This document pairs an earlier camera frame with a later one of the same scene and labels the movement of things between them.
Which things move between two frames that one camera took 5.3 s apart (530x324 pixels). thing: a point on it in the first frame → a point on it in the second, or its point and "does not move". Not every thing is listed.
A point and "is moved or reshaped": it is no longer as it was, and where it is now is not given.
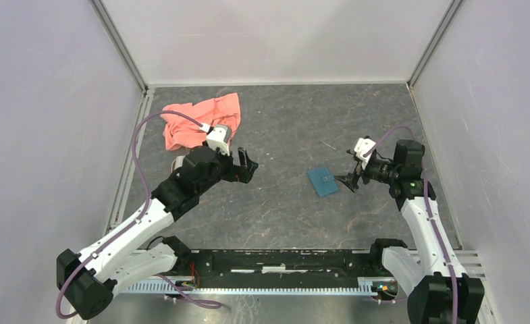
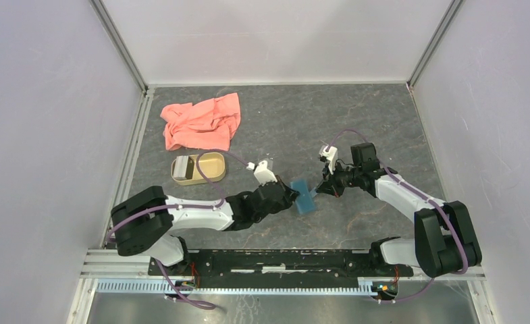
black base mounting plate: [279, 268] does not move
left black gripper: [242, 172] → [289, 196]
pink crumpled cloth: [180, 133] does not move
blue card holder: [323, 181] is moved or reshaped
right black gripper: [350, 179] → [329, 185]
